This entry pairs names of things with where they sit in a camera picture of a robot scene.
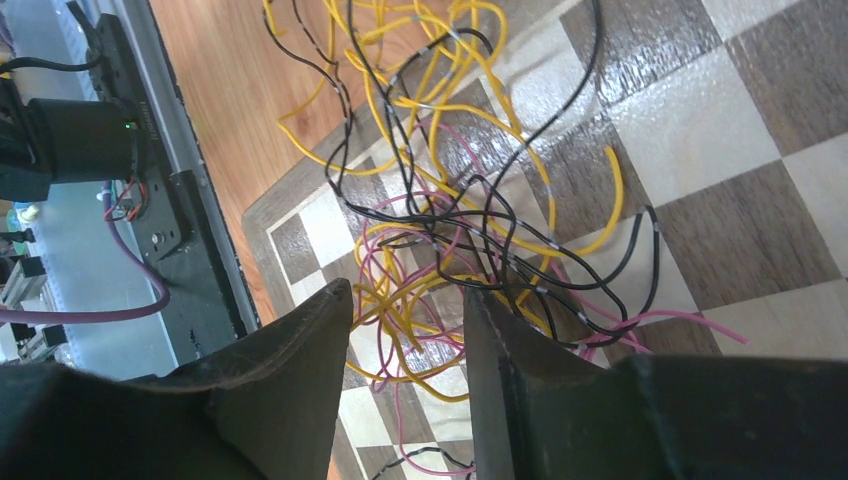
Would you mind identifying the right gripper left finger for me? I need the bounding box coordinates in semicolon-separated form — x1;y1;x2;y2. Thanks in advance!
1;278;353;479

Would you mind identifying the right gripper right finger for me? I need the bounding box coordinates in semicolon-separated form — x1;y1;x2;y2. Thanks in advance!
464;291;847;479

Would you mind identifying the black cable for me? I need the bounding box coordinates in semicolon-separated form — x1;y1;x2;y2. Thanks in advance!
261;0;662;349

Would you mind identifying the pink cable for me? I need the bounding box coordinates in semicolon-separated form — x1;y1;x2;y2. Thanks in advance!
354;119;750;478

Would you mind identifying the yellow cable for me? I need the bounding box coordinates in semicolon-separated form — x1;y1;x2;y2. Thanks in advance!
261;0;627;405

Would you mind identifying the wooden chessboard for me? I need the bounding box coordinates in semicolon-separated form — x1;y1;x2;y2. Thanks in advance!
243;1;847;479

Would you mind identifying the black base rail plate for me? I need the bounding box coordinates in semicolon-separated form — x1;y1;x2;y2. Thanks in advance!
68;1;258;378

